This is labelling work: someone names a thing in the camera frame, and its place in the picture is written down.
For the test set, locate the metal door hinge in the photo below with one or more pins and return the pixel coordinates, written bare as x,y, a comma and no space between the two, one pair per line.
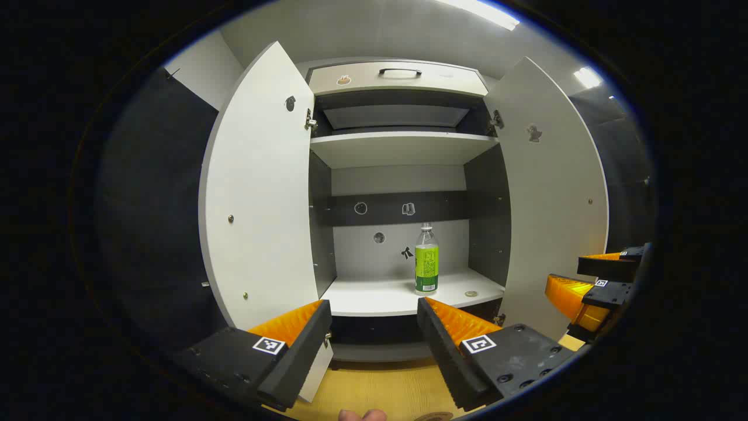
310,121
499,319
497,121

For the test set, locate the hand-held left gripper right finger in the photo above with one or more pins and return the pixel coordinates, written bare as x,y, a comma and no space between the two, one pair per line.
444,356

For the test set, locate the grey cabinet door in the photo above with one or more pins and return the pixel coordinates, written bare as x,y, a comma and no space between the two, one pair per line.
257,204
549,222

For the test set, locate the grey wooden cabinet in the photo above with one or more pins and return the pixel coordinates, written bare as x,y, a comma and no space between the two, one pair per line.
350,175

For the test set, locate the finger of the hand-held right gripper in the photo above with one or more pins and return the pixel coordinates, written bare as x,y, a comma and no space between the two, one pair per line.
608,269
608,294

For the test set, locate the thick grey cabinet shelf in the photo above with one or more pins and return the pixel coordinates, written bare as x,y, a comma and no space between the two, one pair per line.
403,149

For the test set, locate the small ceiling light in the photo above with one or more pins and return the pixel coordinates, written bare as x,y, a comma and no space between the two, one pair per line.
587,77

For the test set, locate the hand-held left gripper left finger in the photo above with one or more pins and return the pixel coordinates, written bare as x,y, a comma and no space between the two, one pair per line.
298,362

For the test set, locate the black backdrop cloth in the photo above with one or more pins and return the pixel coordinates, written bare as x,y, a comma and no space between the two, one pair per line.
152,204
619,175

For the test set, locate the round brown coaster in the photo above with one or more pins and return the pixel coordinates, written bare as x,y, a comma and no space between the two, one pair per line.
433,417

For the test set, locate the black binder clip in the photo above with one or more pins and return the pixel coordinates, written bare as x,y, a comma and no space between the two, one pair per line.
172,73

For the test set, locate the wide grey cabinet shelf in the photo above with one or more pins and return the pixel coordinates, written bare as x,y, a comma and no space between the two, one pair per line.
368,295

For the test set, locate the long ceiling light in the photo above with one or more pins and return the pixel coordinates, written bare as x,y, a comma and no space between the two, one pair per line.
485,13

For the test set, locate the green label plastic bottle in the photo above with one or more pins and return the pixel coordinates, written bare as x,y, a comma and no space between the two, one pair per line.
426,263

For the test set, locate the grey cabinet drawer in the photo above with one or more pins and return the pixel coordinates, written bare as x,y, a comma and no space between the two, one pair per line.
444,85

